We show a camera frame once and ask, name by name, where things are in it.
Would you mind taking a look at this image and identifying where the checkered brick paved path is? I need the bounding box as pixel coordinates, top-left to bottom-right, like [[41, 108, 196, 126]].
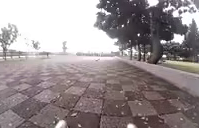
[[0, 55, 199, 128]]

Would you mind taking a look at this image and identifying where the pale concrete kerb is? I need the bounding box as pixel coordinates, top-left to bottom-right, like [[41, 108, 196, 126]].
[[116, 55, 199, 105]]

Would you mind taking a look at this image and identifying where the railing fence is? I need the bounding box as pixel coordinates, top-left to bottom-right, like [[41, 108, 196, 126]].
[[0, 49, 51, 61]]

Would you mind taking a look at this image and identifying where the grass strip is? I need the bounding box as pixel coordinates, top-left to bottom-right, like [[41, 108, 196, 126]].
[[159, 59, 199, 78]]

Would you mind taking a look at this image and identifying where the robot's own part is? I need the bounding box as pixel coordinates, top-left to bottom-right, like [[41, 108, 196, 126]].
[[54, 119, 68, 128], [126, 122, 138, 128]]

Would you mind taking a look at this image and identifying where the tree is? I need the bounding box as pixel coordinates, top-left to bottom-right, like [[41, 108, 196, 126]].
[[30, 39, 42, 52], [61, 40, 68, 54], [0, 22, 20, 61]]

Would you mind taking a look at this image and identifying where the row of trees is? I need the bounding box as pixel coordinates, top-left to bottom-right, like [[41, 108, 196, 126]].
[[93, 0, 199, 65]]

